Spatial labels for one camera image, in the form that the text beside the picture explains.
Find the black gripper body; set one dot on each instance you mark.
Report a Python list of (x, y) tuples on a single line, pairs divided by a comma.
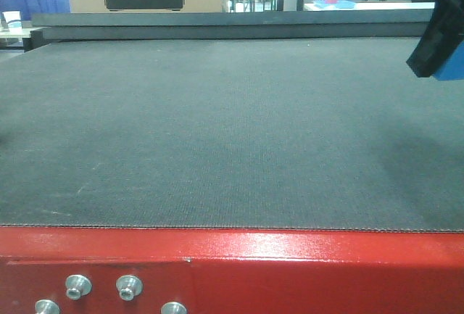
[(443, 34)]

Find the blue block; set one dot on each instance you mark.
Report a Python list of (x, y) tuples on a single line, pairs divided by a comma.
[(453, 68)]

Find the dark grey conveyor belt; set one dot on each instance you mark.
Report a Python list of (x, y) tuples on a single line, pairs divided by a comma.
[(334, 134)]

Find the blue tray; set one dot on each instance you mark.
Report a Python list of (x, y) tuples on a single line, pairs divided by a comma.
[(340, 4)]

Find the silver bolt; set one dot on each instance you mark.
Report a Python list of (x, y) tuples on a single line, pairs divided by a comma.
[(173, 308), (129, 287), (46, 306), (77, 286)]

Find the white paper cup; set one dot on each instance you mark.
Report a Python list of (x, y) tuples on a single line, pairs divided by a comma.
[(13, 20)]

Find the black conveyor end frame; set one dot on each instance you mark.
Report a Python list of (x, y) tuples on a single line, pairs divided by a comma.
[(131, 31)]

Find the red conveyor frame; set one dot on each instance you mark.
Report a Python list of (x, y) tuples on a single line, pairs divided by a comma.
[(234, 271)]

